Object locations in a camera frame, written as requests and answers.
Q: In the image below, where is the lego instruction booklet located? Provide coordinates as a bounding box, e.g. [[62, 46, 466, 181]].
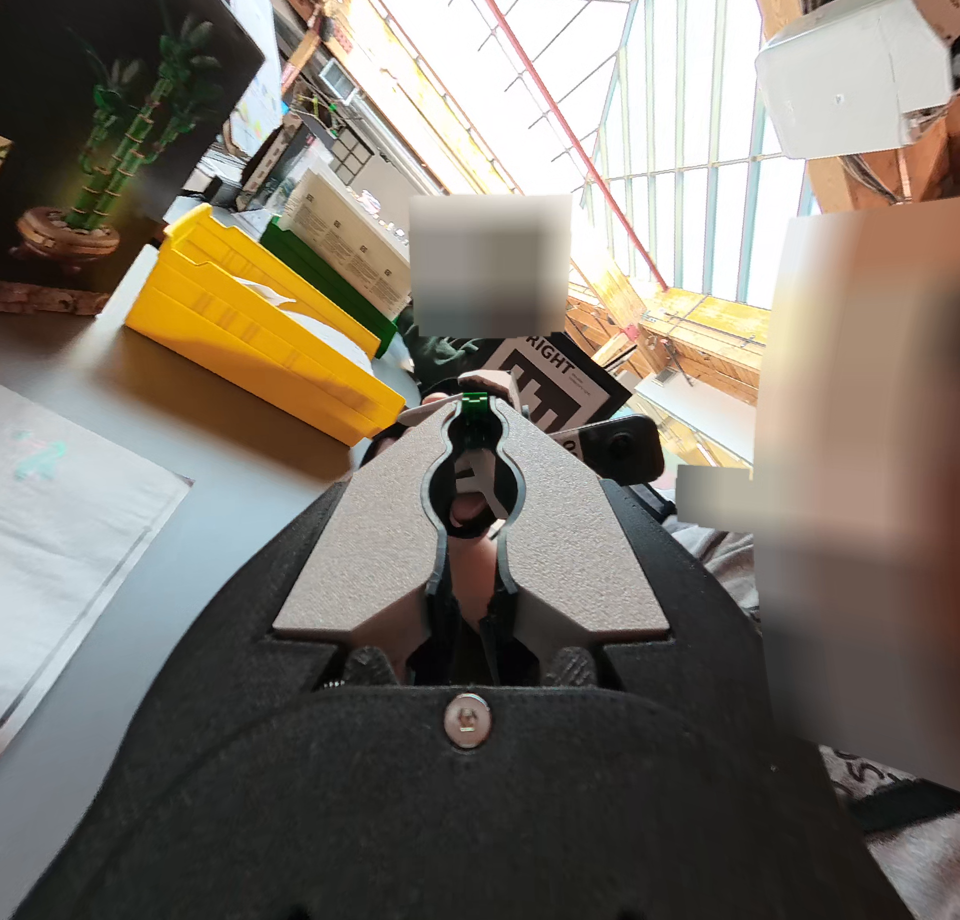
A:
[[0, 383, 195, 748]]

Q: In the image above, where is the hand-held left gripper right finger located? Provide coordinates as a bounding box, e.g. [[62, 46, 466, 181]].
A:
[[480, 395, 670, 643]]

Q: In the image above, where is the white cardboard packet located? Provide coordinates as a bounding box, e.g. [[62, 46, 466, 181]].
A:
[[281, 170, 414, 321]]

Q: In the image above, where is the person's right hand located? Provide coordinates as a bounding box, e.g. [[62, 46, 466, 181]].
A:
[[448, 485, 502, 628]]

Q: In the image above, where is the red ceiling pipe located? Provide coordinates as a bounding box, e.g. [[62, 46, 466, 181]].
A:
[[457, 0, 669, 291]]

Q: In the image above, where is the person's dark sweater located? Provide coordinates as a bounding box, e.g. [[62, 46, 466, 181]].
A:
[[393, 308, 496, 411]]

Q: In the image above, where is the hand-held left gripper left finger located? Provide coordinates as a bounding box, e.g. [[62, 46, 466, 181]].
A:
[[273, 402, 470, 643]]

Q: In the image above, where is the green plastic bin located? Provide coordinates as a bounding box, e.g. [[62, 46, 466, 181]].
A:
[[258, 218, 399, 358]]

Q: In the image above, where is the yellow plastic bin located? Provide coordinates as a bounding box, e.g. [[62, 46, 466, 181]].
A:
[[123, 203, 406, 448]]

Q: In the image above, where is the white plastic bag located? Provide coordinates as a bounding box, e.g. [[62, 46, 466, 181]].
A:
[[232, 275, 376, 373]]

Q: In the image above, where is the black lego box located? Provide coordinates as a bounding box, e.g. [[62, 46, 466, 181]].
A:
[[0, 0, 267, 317]]

